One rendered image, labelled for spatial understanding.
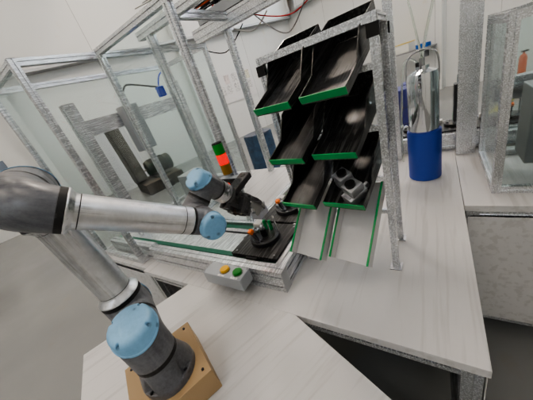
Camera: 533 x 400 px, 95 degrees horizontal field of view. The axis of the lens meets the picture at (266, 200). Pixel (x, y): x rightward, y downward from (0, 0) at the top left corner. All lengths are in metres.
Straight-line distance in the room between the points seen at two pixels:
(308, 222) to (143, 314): 0.61
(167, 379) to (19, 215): 0.52
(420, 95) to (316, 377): 1.26
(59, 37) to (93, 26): 0.89
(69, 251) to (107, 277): 0.12
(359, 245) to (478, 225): 0.71
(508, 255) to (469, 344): 0.75
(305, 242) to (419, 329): 0.42
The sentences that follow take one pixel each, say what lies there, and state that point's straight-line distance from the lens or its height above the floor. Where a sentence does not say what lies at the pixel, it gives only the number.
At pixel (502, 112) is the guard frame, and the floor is 1.22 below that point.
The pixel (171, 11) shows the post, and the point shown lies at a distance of 1.23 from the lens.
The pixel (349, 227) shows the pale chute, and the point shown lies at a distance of 0.90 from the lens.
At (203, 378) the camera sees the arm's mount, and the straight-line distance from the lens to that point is 0.85.
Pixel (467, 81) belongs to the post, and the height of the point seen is 1.27.
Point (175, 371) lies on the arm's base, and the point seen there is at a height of 1.00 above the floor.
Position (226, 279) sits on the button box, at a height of 0.95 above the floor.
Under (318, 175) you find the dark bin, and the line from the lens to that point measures 0.90.
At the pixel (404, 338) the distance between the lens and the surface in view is 0.87.
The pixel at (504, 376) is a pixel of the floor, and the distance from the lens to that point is 1.89.
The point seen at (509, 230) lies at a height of 0.73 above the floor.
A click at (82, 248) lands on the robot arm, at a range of 0.77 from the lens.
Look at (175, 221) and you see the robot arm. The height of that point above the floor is 1.36.
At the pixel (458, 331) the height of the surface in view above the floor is 0.86.
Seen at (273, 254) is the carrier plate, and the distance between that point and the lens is 1.03.
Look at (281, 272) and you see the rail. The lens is 0.96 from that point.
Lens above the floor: 1.59
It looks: 25 degrees down
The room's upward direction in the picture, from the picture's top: 19 degrees counter-clockwise
